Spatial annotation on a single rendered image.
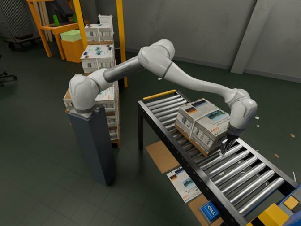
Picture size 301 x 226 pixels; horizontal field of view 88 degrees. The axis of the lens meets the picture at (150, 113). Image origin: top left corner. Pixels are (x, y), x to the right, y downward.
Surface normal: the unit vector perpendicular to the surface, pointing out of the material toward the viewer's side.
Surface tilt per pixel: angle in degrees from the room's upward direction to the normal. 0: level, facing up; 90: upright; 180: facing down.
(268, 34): 90
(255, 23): 90
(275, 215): 0
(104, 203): 0
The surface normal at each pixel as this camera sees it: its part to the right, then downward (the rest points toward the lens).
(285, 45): -0.39, 0.57
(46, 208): 0.04, -0.77
